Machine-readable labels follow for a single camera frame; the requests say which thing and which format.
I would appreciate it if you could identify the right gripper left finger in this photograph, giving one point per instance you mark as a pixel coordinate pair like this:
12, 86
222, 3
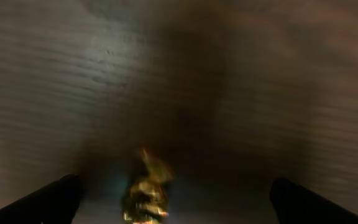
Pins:
48, 202

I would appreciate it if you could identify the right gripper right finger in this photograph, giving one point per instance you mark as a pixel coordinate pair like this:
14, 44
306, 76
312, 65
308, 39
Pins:
303, 205

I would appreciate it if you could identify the gold candy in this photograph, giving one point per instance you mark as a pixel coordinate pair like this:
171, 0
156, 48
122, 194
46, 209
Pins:
146, 196

